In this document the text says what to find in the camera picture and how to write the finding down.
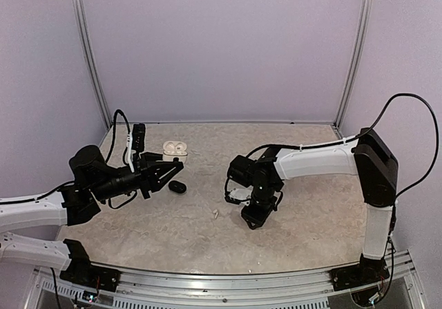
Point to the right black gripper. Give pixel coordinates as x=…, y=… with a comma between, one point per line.
x=258, y=218

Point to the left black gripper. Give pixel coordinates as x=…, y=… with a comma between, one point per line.
x=147, y=175

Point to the white earbud charging case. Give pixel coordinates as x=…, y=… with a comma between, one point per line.
x=174, y=151

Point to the black earbud charging case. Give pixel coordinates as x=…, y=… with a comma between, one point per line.
x=177, y=187

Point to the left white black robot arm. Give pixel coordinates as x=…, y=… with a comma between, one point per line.
x=75, y=203

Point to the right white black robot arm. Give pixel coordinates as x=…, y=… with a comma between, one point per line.
x=364, y=155

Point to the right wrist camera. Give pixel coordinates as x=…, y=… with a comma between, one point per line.
x=238, y=196

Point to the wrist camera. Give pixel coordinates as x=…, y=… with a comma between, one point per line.
x=134, y=146
x=238, y=196

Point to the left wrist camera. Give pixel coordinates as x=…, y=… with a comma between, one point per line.
x=134, y=146

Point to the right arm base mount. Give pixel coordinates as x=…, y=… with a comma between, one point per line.
x=354, y=276

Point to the front aluminium rail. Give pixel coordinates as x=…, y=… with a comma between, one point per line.
x=149, y=289

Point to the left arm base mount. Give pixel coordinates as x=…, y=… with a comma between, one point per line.
x=92, y=276

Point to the left aluminium frame post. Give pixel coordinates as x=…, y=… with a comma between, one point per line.
x=86, y=45

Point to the aluminium frame post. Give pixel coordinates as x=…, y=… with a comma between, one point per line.
x=357, y=51
x=86, y=45

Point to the right aluminium frame post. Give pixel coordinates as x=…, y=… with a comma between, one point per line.
x=357, y=51

